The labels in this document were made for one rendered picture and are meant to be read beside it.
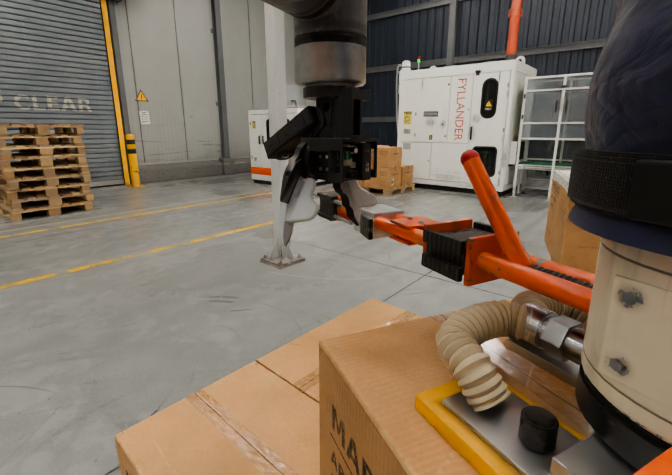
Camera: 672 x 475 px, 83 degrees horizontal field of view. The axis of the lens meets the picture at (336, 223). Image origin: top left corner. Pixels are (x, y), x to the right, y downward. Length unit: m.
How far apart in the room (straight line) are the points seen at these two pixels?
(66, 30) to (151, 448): 9.16
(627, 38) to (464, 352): 0.28
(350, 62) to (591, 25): 10.79
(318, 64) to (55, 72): 9.18
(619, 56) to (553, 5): 11.14
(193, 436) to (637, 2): 1.04
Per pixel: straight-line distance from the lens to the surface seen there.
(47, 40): 9.65
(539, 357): 0.47
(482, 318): 0.44
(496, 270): 0.45
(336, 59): 0.47
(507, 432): 0.40
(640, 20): 0.32
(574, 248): 1.86
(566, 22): 11.31
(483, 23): 11.88
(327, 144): 0.47
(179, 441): 1.06
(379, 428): 0.41
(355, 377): 0.47
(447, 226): 0.53
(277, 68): 3.49
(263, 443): 1.00
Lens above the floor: 1.23
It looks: 14 degrees down
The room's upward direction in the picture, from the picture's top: straight up
